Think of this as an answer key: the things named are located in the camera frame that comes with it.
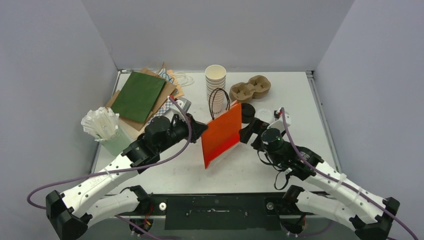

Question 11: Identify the stack of pulp cup carriers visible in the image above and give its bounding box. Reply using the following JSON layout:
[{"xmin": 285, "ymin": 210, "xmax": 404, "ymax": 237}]
[{"xmin": 228, "ymin": 75, "xmax": 272, "ymax": 103}]

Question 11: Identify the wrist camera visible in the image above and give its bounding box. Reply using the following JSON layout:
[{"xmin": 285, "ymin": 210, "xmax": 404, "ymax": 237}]
[
  {"xmin": 267, "ymin": 107, "xmax": 292, "ymax": 133},
  {"xmin": 169, "ymin": 97, "xmax": 192, "ymax": 120}
]

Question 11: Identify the stack of paper cups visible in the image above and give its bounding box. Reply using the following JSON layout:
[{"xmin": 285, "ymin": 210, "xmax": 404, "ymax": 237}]
[{"xmin": 204, "ymin": 64, "xmax": 229, "ymax": 119}]

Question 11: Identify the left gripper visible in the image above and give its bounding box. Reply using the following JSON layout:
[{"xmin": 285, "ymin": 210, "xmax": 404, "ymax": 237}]
[{"xmin": 156, "ymin": 112, "xmax": 209, "ymax": 154}]

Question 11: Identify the white wrapped straws bundle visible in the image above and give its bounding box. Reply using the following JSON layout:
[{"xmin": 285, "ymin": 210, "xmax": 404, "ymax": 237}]
[{"xmin": 81, "ymin": 107, "xmax": 120, "ymax": 142}]

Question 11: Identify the green paper bag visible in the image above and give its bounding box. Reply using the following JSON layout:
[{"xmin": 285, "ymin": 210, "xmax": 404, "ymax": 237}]
[{"xmin": 111, "ymin": 71, "xmax": 166, "ymax": 123}]

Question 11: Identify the brown paper bags stack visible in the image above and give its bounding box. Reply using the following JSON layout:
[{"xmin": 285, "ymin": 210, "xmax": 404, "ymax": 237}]
[{"xmin": 119, "ymin": 62, "xmax": 184, "ymax": 139}]

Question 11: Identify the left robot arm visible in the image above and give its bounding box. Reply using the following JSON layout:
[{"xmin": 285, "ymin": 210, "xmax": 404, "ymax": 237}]
[{"xmin": 46, "ymin": 113, "xmax": 208, "ymax": 240}]

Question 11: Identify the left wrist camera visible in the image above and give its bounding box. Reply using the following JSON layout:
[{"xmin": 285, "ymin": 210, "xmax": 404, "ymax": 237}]
[{"xmin": 169, "ymin": 97, "xmax": 192, "ymax": 120}]

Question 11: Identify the orange paper bag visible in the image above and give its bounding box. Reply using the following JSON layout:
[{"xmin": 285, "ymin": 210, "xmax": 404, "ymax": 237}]
[{"xmin": 201, "ymin": 88, "xmax": 242, "ymax": 169}]

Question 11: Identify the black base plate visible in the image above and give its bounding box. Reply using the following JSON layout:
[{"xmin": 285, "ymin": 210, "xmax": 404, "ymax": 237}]
[{"xmin": 117, "ymin": 192, "xmax": 332, "ymax": 232}]

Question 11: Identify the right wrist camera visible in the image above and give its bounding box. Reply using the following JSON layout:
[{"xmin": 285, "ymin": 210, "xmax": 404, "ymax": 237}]
[{"xmin": 267, "ymin": 107, "xmax": 292, "ymax": 133}]

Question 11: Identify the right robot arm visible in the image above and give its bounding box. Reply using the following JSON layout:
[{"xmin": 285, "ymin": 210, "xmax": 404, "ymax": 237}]
[{"xmin": 239, "ymin": 118, "xmax": 400, "ymax": 240}]

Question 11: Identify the checkered paper bag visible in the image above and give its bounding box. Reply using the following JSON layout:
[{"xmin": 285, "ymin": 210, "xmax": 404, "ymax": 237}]
[{"xmin": 155, "ymin": 99, "xmax": 173, "ymax": 117}]

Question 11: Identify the green cup holder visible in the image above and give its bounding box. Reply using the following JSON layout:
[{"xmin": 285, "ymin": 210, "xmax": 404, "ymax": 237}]
[{"xmin": 97, "ymin": 127, "xmax": 132, "ymax": 157}]

